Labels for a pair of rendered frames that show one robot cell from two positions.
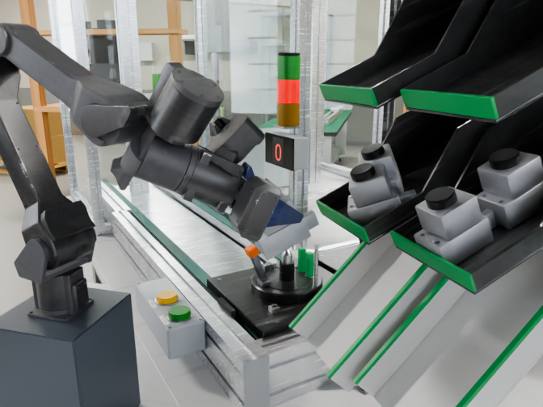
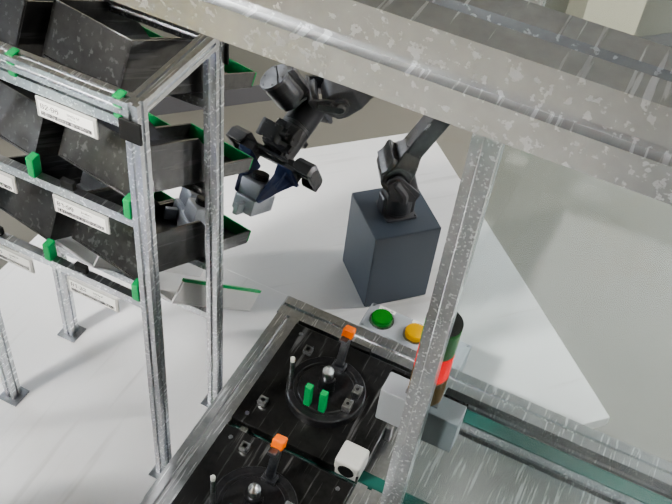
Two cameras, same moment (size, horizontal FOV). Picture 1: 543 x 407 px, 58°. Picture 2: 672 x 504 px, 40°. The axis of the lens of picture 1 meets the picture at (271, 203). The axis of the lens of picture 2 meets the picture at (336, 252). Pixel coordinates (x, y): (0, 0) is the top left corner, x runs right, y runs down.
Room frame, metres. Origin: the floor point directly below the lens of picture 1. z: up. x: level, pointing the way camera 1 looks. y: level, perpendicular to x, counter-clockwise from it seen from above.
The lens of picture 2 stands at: (1.60, -0.65, 2.31)
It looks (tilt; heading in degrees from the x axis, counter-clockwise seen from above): 46 degrees down; 140
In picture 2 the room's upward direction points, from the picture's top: 7 degrees clockwise
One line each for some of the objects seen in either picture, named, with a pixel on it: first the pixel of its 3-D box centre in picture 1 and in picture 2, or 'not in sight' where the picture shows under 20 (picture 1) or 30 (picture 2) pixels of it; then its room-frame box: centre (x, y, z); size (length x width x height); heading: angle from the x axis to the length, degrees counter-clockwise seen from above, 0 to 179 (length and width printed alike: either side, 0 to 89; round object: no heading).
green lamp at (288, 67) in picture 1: (288, 68); not in sight; (1.10, -0.04, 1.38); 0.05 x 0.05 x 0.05
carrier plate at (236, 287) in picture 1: (286, 291); (324, 397); (0.87, -0.03, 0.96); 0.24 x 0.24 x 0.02; 30
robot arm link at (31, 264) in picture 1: (58, 249); (400, 177); (0.63, 0.29, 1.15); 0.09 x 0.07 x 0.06; 151
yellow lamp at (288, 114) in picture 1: (288, 114); not in sight; (1.10, -0.04, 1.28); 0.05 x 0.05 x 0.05
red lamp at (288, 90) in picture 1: (288, 91); not in sight; (1.10, -0.04, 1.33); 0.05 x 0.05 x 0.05
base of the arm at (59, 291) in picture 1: (61, 289); (397, 198); (0.62, 0.30, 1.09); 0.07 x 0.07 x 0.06; 75
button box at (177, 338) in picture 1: (168, 313); (412, 344); (0.84, 0.20, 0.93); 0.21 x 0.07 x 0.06; 30
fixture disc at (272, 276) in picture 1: (286, 283); (325, 391); (0.87, -0.03, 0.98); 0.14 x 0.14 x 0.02
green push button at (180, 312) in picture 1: (179, 315); (381, 319); (0.78, 0.16, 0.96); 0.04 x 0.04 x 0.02
